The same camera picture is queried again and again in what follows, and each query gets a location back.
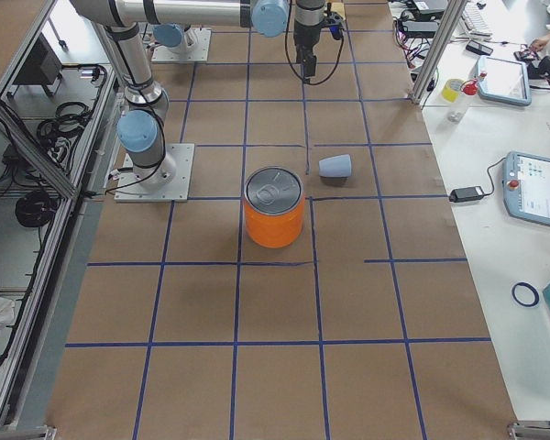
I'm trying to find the light blue plastic cup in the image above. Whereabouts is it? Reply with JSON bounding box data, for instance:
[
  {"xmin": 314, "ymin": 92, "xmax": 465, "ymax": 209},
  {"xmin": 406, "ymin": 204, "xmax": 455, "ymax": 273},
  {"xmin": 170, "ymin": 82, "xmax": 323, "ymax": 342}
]
[{"xmin": 318, "ymin": 154, "xmax": 352, "ymax": 179}]

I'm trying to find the black smartphone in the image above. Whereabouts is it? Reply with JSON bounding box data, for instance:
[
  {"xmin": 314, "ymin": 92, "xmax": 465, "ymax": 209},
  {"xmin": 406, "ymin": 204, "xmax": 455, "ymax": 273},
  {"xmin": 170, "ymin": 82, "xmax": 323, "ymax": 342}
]
[{"xmin": 465, "ymin": 40, "xmax": 493, "ymax": 56}]

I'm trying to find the teach pendant far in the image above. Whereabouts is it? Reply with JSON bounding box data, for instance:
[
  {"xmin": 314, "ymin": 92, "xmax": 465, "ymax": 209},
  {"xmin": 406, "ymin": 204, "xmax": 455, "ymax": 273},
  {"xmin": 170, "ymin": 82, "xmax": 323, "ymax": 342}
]
[{"xmin": 475, "ymin": 55, "xmax": 532, "ymax": 106}]

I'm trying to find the teach pendant near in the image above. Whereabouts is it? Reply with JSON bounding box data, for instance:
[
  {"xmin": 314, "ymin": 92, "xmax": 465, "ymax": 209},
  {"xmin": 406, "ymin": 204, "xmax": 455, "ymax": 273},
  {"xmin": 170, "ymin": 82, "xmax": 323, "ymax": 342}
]
[{"xmin": 502, "ymin": 151, "xmax": 550, "ymax": 226}]

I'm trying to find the black power adapter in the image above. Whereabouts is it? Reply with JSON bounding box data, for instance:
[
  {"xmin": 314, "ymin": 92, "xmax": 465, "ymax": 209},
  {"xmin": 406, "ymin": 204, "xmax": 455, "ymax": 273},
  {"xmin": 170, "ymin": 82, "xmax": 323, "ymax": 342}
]
[{"xmin": 448, "ymin": 186, "xmax": 485, "ymax": 203}]

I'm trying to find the teach pendant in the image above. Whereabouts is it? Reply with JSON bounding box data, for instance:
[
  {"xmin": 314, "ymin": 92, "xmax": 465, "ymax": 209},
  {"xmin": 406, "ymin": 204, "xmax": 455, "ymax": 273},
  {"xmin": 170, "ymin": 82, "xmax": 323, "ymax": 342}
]
[
  {"xmin": 475, "ymin": 55, "xmax": 532, "ymax": 106},
  {"xmin": 502, "ymin": 151, "xmax": 550, "ymax": 226}
]

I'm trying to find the yellow tape roll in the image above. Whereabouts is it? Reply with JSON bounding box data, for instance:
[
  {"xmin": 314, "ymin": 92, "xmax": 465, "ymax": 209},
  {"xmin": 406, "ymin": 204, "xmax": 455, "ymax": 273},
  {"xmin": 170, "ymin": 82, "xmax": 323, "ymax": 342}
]
[{"xmin": 441, "ymin": 78, "xmax": 464, "ymax": 103}]

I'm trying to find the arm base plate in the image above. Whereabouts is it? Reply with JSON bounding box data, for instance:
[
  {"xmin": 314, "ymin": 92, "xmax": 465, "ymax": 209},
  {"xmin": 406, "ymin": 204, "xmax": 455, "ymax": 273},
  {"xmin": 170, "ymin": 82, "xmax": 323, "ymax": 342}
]
[
  {"xmin": 151, "ymin": 26, "xmax": 212, "ymax": 64},
  {"xmin": 114, "ymin": 143, "xmax": 195, "ymax": 203}
]

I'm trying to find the large orange can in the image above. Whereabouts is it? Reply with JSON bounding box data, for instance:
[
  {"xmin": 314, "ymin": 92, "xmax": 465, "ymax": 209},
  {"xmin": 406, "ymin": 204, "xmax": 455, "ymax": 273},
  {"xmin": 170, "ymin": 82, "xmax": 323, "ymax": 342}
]
[{"xmin": 244, "ymin": 166, "xmax": 305, "ymax": 248}]

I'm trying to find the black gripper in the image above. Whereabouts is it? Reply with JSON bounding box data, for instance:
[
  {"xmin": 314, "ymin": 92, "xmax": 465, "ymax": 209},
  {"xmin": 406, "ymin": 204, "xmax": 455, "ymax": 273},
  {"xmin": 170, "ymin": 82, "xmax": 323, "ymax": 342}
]
[{"xmin": 295, "ymin": 44, "xmax": 317, "ymax": 77}]

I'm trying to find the blue tape roll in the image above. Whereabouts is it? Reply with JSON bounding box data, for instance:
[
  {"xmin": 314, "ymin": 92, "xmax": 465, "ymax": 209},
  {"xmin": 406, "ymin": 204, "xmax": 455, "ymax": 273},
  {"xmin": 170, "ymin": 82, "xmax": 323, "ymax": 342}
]
[{"xmin": 511, "ymin": 281, "xmax": 540, "ymax": 308}]

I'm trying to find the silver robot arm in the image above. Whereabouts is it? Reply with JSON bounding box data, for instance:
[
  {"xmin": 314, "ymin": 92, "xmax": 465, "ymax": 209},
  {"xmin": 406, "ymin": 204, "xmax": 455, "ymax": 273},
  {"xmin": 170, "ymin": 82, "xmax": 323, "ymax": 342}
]
[{"xmin": 71, "ymin": 1, "xmax": 327, "ymax": 107}]

